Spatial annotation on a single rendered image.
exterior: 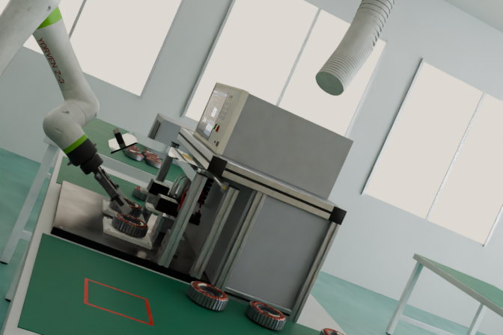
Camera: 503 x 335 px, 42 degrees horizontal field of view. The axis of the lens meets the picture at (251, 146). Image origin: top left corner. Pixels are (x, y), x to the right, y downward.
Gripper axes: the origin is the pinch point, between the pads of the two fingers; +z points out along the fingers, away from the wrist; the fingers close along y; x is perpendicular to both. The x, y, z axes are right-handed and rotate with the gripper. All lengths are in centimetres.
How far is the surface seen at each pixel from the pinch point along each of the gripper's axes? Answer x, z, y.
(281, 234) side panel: 34, 26, 45
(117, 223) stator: -2.5, -2.7, 27.8
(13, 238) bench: -68, 5, -138
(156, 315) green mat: -3, 9, 79
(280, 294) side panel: 23, 41, 44
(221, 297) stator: 10, 24, 60
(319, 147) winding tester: 59, 15, 36
